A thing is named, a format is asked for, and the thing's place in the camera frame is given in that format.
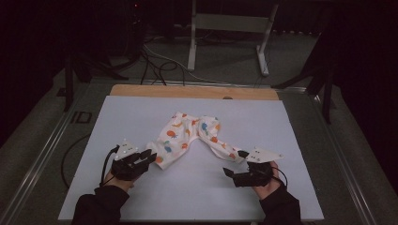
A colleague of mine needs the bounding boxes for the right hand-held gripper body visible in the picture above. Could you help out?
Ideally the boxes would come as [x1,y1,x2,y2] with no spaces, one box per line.
[234,146,285,188]

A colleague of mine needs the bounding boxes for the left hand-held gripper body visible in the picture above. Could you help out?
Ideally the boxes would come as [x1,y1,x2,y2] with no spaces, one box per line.
[111,139,146,182]

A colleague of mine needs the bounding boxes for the white fruit print pants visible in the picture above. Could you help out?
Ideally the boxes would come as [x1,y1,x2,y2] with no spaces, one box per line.
[145,112,249,171]

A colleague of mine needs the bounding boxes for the person's left hand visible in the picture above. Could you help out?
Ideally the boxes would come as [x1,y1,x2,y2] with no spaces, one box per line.
[102,170,136,193]

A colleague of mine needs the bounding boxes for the person's right hand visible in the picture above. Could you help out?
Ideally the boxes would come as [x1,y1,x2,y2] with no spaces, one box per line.
[252,160,283,201]

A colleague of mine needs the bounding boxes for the white table mat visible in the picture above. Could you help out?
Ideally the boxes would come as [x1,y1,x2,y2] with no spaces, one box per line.
[58,95,325,222]

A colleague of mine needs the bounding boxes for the black metal stand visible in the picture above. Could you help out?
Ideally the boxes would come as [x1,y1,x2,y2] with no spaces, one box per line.
[63,51,130,113]
[271,29,335,125]

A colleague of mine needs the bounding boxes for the white metal stand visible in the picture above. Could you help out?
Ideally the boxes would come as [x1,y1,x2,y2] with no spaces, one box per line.
[187,0,280,77]

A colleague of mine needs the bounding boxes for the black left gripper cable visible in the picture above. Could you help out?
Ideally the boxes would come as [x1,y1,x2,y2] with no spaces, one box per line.
[99,144,122,188]

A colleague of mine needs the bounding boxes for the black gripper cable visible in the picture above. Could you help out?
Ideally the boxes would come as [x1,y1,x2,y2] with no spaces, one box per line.
[99,144,122,188]
[270,166,289,189]

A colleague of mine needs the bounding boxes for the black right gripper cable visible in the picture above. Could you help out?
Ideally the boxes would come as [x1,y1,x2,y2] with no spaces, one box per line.
[270,166,289,189]

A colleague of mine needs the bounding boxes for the metal floor rail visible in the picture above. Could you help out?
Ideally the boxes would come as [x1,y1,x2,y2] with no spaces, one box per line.
[308,92,378,225]
[0,82,92,225]

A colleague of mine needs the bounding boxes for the black looped floor cable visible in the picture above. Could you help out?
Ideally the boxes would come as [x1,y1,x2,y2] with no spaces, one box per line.
[140,48,187,86]

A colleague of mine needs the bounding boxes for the white floor cable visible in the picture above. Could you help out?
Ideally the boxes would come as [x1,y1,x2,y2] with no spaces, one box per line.
[143,43,233,85]

